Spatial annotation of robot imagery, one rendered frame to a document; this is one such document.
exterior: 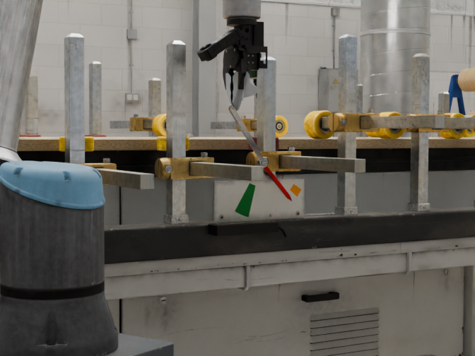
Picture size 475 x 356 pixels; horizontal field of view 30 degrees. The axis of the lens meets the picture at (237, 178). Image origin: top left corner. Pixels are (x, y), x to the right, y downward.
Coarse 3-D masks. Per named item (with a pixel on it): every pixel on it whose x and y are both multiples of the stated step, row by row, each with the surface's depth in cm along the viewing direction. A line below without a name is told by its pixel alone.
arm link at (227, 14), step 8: (224, 0) 206; (232, 0) 204; (240, 0) 204; (248, 0) 204; (256, 0) 205; (224, 8) 206; (232, 8) 205; (240, 8) 204; (248, 8) 204; (256, 8) 205; (224, 16) 207; (232, 16) 205; (240, 16) 205; (248, 16) 205; (256, 16) 206
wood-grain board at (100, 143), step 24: (24, 144) 207; (48, 144) 210; (96, 144) 216; (120, 144) 219; (144, 144) 222; (192, 144) 228; (216, 144) 232; (240, 144) 235; (288, 144) 243; (312, 144) 247; (336, 144) 251; (360, 144) 255; (384, 144) 259; (408, 144) 263; (432, 144) 268; (456, 144) 273
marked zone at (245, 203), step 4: (252, 184) 218; (248, 188) 218; (252, 188) 218; (248, 192) 218; (252, 192) 219; (244, 196) 217; (248, 196) 218; (252, 196) 219; (240, 200) 217; (244, 200) 217; (248, 200) 218; (240, 204) 217; (244, 204) 218; (248, 204) 218; (236, 208) 216; (240, 208) 217; (244, 208) 218; (248, 208) 218; (240, 212) 217; (244, 212) 218; (248, 212) 218; (248, 216) 218
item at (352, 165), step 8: (280, 160) 222; (288, 160) 218; (296, 160) 215; (304, 160) 212; (312, 160) 209; (320, 160) 206; (328, 160) 204; (336, 160) 201; (344, 160) 198; (352, 160) 196; (360, 160) 196; (296, 168) 215; (304, 168) 212; (312, 168) 209; (320, 168) 206; (328, 168) 204; (336, 168) 201; (344, 168) 198; (352, 168) 196; (360, 168) 196
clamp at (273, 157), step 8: (264, 152) 220; (272, 152) 221; (280, 152) 222; (288, 152) 223; (296, 152) 224; (248, 160) 222; (256, 160) 219; (272, 160) 221; (272, 168) 221; (280, 168) 222; (288, 168) 223
